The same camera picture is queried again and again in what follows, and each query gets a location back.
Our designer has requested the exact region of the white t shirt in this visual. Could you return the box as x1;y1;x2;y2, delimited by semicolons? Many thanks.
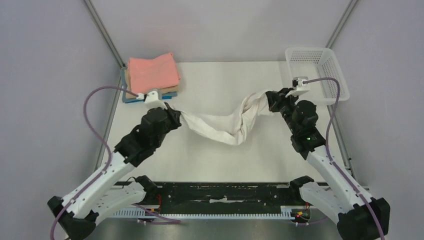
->
180;90;273;146

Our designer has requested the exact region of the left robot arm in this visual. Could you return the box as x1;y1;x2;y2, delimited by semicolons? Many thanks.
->
47;104;182;240

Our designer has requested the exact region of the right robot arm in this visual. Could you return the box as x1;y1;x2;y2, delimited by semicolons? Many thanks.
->
265;88;391;240

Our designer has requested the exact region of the folded bright blue t shirt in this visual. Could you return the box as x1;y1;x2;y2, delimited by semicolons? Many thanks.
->
121;95;177;104

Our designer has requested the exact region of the folded tan t shirt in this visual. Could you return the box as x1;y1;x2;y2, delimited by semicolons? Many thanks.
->
124;69;179;100

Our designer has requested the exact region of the folded pink t shirt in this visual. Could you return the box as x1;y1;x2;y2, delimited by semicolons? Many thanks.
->
127;52;181;94

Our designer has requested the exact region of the white plastic basket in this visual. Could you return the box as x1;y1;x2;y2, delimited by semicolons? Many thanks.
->
285;47;350;106

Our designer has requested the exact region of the folded grey-blue t shirt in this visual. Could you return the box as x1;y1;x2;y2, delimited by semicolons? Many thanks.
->
120;66;178;104

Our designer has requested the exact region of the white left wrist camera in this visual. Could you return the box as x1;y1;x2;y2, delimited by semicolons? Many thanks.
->
136;88;167;109

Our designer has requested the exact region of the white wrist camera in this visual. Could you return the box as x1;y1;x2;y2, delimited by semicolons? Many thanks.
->
136;88;167;109
285;76;311;98

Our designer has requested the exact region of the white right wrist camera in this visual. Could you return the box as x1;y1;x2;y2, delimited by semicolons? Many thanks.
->
285;76;311;98

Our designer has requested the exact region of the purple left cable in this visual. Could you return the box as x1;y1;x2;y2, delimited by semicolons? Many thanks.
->
49;86;182;240

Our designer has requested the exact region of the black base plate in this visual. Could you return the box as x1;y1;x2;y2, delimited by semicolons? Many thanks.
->
141;181;306;215

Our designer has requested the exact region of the white slotted cable duct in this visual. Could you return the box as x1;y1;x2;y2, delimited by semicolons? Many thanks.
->
109;207;295;221

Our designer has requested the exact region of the left aluminium frame post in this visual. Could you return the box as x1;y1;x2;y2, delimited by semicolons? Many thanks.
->
82;0;126;68

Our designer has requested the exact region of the aluminium frame post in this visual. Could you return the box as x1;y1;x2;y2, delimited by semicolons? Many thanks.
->
82;0;126;68
325;0;360;49

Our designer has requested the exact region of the right aluminium frame post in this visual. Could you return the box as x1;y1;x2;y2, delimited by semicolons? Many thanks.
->
325;0;360;49

